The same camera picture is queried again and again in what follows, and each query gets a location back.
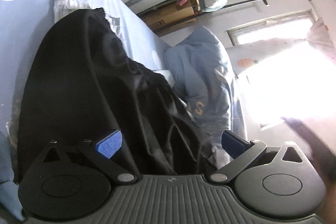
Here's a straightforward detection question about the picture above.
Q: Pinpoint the black garment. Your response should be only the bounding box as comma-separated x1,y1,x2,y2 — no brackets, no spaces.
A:
17,8,216,176

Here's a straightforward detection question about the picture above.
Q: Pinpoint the blue hoodie with letters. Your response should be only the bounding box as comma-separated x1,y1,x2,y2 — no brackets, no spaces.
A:
163,27,244,136

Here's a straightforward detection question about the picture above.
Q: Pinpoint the pineapple print curtain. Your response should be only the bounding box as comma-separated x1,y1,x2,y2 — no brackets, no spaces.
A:
227,18,335,129

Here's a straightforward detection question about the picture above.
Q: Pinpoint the cardboard box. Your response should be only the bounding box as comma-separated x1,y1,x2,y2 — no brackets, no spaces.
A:
141,0,201,36

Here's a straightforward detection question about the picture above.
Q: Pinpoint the plaid cloth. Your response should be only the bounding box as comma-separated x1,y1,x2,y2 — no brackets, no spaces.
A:
54,0,121,35

